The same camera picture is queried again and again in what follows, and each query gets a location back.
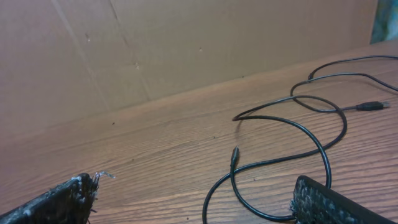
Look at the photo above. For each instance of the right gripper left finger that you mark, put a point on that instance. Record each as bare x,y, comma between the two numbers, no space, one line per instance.
70,202

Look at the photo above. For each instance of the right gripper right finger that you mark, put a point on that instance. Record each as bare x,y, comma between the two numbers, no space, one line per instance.
313,203

